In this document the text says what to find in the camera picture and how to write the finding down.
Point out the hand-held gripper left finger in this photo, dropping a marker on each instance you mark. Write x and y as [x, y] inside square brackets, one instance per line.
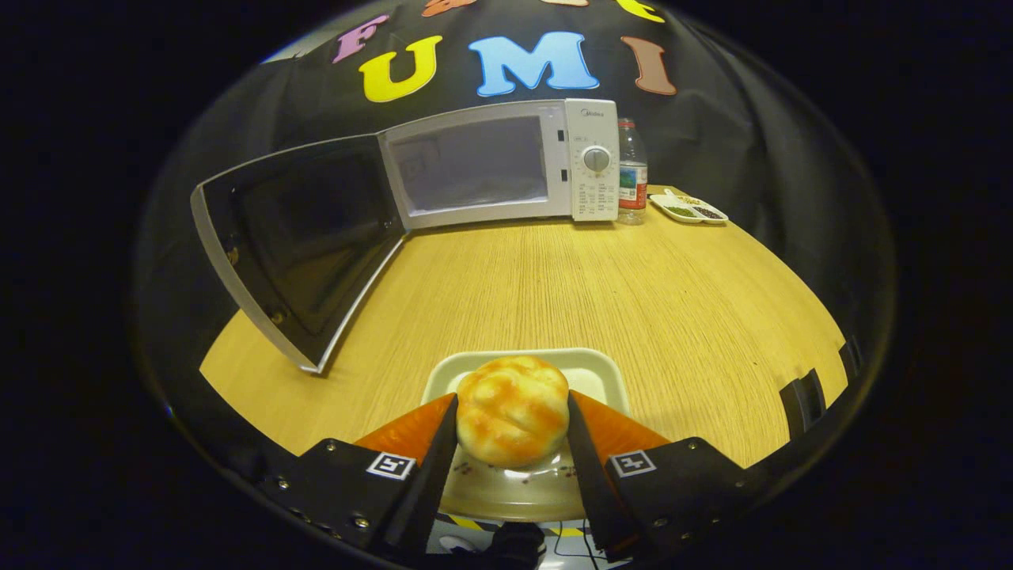
[431, 483]

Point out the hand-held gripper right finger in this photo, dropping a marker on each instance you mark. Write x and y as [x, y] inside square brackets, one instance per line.
[593, 483]

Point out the golden bread bun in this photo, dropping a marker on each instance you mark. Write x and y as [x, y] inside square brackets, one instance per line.
[510, 412]

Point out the white microwave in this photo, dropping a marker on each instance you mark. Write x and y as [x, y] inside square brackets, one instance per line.
[589, 119]

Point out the cream square plate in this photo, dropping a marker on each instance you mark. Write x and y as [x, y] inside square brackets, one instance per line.
[589, 372]

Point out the black table clamp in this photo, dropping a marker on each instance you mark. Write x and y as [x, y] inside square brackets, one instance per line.
[803, 404]
[851, 360]

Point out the white divided bean dish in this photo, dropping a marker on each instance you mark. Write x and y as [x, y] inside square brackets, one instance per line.
[688, 212]

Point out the clear plastic water bottle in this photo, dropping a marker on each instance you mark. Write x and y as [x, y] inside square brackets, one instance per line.
[631, 182]

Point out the black backdrop cloth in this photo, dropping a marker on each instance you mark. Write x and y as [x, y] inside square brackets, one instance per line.
[752, 142]

